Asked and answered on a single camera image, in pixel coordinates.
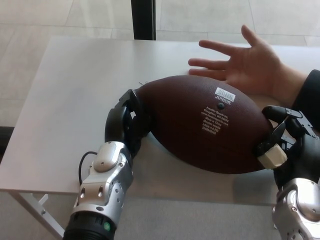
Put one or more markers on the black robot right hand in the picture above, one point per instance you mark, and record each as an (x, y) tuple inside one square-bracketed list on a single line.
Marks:
[(305, 155)]

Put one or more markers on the bare person hand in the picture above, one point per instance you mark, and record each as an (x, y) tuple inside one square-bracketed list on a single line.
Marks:
[(257, 70)]

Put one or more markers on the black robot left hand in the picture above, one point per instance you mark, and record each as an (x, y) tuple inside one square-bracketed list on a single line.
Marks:
[(116, 125)]

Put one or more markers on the brown junior football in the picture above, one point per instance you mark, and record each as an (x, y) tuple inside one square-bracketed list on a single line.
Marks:
[(190, 130)]

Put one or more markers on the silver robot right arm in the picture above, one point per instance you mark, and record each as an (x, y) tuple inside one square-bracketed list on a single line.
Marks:
[(300, 210)]

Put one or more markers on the person forearm in dark sleeve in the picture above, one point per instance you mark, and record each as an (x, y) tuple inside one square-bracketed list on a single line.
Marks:
[(308, 95)]

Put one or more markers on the dark flat floor object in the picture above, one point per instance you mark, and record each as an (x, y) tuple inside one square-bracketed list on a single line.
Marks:
[(5, 140)]

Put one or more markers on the white slanted table brace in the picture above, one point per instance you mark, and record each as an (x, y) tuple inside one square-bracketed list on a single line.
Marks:
[(32, 210)]

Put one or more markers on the black window frame post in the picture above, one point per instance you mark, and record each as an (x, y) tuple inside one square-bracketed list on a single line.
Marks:
[(144, 18)]

